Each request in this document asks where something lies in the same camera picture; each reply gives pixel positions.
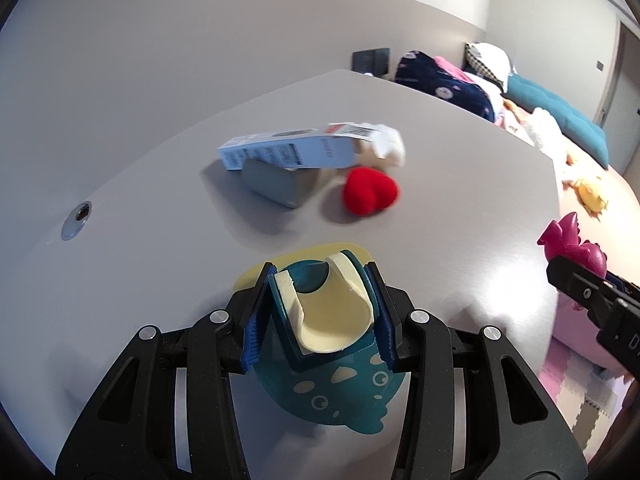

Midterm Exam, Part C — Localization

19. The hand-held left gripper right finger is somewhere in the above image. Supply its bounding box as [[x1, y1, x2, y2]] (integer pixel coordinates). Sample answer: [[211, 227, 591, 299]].
[[362, 261, 588, 480]]

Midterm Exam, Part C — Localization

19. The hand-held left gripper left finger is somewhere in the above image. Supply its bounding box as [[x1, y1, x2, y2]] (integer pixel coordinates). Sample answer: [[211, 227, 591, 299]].
[[54, 260, 276, 480]]

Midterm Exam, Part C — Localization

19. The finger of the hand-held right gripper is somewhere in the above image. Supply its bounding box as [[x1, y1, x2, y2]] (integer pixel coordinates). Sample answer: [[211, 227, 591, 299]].
[[603, 270, 640, 302], [546, 255, 621, 322]]

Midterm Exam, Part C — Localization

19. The magenta dinosaur toy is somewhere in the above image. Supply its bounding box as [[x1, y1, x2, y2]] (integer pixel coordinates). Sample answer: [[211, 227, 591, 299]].
[[537, 211, 608, 276]]

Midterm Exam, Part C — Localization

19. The teal and cream toy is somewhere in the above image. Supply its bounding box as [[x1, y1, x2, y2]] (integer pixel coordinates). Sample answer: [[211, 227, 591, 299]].
[[252, 252, 408, 436]]

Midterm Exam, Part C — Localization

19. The person's right forearm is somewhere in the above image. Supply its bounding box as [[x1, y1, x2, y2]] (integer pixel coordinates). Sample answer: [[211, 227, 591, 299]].
[[617, 377, 640, 458]]

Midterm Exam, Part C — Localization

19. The pink bed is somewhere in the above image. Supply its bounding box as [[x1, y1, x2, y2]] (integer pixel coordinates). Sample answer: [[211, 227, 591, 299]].
[[492, 110, 640, 376]]

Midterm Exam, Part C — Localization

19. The foam puzzle floor mat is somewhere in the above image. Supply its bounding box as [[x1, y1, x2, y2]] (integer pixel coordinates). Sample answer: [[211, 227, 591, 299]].
[[542, 340, 631, 456]]

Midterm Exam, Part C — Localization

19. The yellow plush toy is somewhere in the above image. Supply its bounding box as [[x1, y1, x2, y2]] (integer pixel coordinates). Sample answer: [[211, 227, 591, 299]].
[[572, 177, 608, 216]]

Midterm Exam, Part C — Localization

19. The red plush heart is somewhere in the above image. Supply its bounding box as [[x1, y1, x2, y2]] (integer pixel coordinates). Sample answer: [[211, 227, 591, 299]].
[[342, 166, 400, 217]]

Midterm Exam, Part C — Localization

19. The grey box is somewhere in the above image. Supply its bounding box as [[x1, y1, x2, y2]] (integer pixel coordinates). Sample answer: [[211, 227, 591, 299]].
[[241, 157, 321, 209]]

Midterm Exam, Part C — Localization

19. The white plush toy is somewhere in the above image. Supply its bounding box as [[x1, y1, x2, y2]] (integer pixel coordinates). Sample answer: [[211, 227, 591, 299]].
[[522, 107, 568, 153]]

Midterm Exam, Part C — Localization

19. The white fluffy plush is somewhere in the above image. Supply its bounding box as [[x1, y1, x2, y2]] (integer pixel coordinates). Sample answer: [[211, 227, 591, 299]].
[[357, 122, 407, 168]]

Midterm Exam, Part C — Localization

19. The teal cushion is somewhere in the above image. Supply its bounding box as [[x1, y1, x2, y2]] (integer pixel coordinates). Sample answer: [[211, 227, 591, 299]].
[[502, 74, 610, 168]]

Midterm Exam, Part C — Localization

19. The white cardboard box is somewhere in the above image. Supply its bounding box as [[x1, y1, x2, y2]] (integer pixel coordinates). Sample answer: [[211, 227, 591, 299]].
[[217, 121, 388, 172]]

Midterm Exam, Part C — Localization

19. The grey door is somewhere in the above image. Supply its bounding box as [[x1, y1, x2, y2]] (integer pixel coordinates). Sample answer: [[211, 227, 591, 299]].
[[595, 20, 640, 176]]

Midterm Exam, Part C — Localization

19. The silver table grommet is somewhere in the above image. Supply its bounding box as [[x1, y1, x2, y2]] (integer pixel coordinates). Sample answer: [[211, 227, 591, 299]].
[[61, 201, 93, 241]]

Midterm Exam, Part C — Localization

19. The navy patterned blanket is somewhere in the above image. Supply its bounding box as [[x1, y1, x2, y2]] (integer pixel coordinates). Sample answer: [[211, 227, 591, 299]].
[[395, 50, 496, 122]]

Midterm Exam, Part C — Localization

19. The white checkered pillow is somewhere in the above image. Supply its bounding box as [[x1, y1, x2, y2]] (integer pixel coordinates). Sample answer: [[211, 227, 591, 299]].
[[464, 42, 513, 92]]

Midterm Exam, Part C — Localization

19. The pink cloth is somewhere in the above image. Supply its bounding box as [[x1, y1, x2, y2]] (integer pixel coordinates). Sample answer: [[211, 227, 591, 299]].
[[434, 56, 473, 83]]

